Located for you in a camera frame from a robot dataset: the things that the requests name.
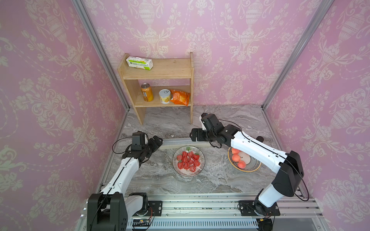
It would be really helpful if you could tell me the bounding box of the brown spice jar black lid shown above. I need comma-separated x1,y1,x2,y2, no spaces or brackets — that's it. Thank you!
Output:
256,136,264,143

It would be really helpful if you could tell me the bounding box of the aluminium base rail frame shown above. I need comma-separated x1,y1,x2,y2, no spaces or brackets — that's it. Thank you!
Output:
75,192,330,231

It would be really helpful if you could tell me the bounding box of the wooden two-tier shelf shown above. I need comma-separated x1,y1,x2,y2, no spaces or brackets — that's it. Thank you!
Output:
117,51,195,125

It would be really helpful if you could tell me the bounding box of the white yellow snack cup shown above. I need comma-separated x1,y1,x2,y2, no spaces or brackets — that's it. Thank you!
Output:
159,89,172,105

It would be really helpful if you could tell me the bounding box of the orange chip bag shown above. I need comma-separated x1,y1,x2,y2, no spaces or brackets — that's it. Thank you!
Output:
170,90,190,106

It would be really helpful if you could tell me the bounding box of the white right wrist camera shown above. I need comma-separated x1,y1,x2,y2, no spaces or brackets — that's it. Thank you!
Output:
199,116,207,131

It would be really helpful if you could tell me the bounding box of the striped plate of peaches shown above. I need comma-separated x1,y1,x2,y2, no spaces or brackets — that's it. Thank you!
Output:
227,147,262,172

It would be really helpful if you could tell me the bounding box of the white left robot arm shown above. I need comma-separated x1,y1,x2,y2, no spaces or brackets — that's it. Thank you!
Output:
87,131,163,231

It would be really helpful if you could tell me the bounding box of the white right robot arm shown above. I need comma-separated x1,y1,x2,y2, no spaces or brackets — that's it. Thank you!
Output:
189,113,304,217

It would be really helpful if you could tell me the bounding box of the left aluminium corner post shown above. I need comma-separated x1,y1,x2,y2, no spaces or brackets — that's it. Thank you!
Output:
72,0,130,112

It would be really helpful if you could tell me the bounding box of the cream plastic wrap dispenser box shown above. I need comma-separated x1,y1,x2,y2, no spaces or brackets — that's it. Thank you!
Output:
159,138,211,150

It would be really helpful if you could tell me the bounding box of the orange drink can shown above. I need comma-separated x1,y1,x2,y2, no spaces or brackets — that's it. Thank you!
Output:
141,83,154,102

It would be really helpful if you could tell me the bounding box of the white green carton box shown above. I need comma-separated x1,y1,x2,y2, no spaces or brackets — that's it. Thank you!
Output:
126,56,153,70

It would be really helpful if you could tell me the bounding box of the patterned plate of strawberries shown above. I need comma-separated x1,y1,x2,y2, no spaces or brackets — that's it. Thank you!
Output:
172,145,206,178

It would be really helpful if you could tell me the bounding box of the aluminium corner post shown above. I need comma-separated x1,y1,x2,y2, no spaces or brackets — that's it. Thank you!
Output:
72,0,130,112
261,0,334,112

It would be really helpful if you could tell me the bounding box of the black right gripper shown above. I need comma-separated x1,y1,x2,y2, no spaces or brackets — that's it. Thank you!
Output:
189,128,217,143

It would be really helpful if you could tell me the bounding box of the right aluminium corner post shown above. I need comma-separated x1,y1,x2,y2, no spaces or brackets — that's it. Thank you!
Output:
261,0,334,112

